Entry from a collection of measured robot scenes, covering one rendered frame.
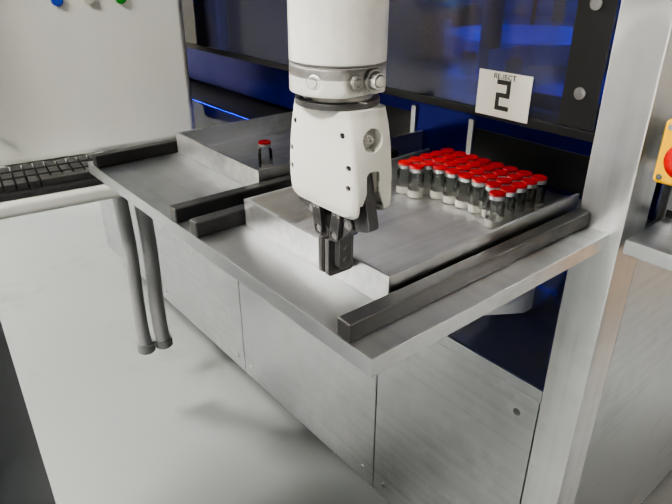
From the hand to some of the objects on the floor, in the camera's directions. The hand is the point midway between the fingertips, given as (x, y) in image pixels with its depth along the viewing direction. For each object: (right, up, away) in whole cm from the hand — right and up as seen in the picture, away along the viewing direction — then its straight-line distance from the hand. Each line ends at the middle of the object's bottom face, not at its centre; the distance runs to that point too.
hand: (336, 252), depth 59 cm
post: (+35, -75, +56) cm, 100 cm away
